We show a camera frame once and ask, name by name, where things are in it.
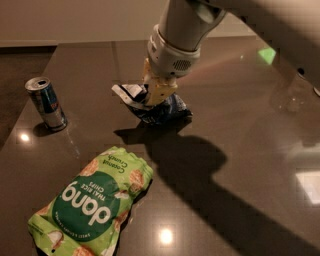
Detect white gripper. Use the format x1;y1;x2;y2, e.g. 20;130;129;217
143;25;200;106

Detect green dang rice chips bag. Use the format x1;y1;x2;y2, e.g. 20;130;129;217
28;147;153;256

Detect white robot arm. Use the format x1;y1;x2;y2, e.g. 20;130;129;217
144;0;320;106

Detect blue chip bag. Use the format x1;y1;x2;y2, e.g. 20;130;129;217
112;84;192;125

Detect silver blue redbull can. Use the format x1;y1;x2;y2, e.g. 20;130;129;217
25;77;67;132

